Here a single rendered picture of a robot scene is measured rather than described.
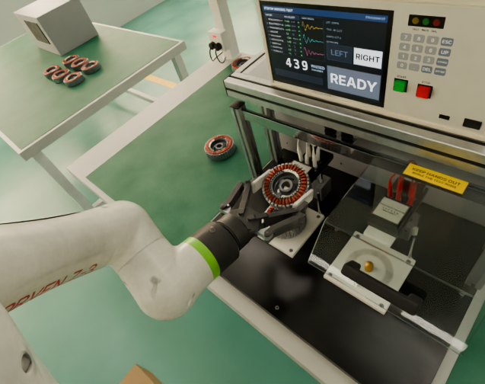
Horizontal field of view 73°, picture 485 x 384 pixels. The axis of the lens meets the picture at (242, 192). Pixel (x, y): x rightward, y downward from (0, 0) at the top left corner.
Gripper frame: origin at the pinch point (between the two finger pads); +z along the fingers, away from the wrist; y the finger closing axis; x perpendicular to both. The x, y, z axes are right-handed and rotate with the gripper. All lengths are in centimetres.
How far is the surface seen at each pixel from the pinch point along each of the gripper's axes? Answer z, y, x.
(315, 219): 9.2, 3.8, -15.3
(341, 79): 8.0, 6.0, 24.2
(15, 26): 78, -449, -38
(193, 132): 22, -63, -18
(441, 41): 5.8, 21.3, 33.8
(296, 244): 0.0, 4.1, -17.4
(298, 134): 7.9, -2.5, 9.5
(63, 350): -61, -90, -115
